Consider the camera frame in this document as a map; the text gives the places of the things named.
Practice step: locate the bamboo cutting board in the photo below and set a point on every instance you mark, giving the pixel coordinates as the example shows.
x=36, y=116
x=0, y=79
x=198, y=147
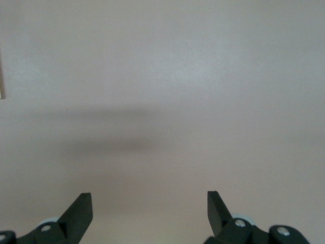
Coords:
x=1, y=76

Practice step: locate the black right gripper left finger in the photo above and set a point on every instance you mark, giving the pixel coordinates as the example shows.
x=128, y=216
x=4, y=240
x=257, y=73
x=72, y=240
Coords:
x=76, y=218

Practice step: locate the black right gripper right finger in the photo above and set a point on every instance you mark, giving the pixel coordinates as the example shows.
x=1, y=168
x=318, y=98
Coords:
x=219, y=218

